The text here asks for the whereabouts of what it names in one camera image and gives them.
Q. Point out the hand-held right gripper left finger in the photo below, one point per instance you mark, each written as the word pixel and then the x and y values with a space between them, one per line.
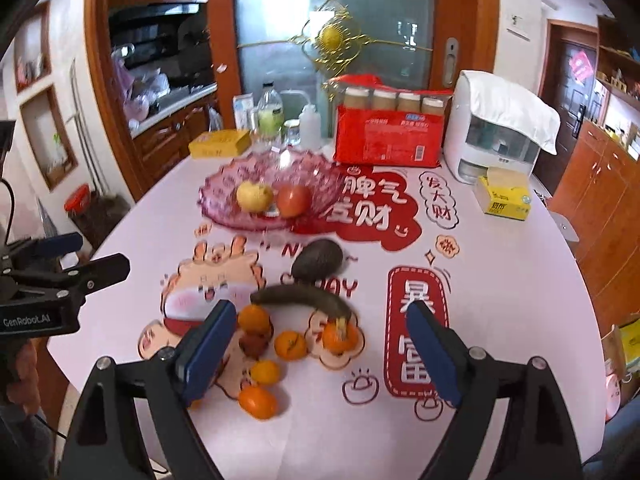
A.
pixel 209 355

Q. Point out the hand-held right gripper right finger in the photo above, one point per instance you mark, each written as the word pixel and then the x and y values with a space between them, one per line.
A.
pixel 434 355

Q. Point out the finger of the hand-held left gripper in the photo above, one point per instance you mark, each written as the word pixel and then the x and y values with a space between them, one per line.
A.
pixel 95 269
pixel 60 244

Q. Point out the orange tangerine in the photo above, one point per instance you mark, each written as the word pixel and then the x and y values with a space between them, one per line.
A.
pixel 254 319
pixel 345 342
pixel 196 403
pixel 290 345
pixel 257 402
pixel 265 372

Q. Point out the pink glass fruit bowl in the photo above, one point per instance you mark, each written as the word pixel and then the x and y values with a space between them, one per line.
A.
pixel 312 175

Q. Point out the red lid dark jar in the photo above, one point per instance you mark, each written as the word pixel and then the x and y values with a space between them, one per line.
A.
pixel 79 199

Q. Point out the dark cucumber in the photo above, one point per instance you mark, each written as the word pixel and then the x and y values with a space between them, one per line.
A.
pixel 300 297

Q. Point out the dark green avocado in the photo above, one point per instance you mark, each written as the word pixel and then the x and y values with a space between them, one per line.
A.
pixel 317 260

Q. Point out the wooden kitchen cabinet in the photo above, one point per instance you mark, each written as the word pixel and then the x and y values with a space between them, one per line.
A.
pixel 165 140

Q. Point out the pink plastic bag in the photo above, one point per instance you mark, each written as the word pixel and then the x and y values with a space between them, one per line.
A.
pixel 131 100

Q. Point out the yellow pear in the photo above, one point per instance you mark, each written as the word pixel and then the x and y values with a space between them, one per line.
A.
pixel 254 196

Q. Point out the yellow soft tissue pack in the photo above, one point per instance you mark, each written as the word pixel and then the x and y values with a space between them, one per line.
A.
pixel 502 195

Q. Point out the red apple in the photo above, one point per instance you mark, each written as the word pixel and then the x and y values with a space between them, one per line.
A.
pixel 294 201

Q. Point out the yellow cardboard tissue box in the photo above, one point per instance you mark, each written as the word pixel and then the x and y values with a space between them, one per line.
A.
pixel 220 143

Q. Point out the white plastic bag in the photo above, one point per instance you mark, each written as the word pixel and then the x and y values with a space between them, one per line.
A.
pixel 215 120

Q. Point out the yellow green bag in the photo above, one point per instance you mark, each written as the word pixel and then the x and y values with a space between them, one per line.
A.
pixel 630 345

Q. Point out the person's dark blue clothing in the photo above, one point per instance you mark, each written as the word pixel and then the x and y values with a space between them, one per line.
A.
pixel 615 445

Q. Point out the white countertop appliance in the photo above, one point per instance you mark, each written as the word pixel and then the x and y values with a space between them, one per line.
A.
pixel 487 160

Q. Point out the blue white carton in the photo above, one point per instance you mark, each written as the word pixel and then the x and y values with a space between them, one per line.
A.
pixel 243 110

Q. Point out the red bottle multipack wrapper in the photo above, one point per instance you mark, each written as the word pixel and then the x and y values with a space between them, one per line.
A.
pixel 387 137

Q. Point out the wooden sideboard cabinet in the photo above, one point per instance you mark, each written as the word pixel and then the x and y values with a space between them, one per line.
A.
pixel 600 200

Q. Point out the clear bottle green label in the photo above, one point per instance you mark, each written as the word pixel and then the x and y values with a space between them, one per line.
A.
pixel 270 112

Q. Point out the small glass jar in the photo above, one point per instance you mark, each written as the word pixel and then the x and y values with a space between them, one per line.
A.
pixel 291 133

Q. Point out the black range hood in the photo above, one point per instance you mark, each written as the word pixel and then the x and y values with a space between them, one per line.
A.
pixel 155 25

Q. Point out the white squeeze bottle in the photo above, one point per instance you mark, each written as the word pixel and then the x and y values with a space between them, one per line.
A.
pixel 310 130

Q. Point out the beige drink bottle white cap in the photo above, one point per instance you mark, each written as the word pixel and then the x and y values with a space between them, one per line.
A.
pixel 432 106
pixel 384 101
pixel 409 102
pixel 357 99

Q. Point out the white cloth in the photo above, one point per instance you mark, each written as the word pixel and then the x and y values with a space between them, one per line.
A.
pixel 510 105

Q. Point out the dark entrance door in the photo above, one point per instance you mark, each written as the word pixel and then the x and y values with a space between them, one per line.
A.
pixel 570 110

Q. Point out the frosted glass sliding door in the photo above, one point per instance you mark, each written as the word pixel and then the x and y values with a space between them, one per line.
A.
pixel 270 20

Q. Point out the red paper door decoration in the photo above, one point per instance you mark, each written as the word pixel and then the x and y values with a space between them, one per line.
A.
pixel 581 65

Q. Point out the gold door ornament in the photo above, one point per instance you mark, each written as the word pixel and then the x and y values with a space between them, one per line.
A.
pixel 330 37

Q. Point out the white wall switch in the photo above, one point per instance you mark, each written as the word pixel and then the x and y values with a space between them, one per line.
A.
pixel 518 23

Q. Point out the wooden wall shelf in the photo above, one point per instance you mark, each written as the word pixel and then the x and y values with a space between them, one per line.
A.
pixel 617 60

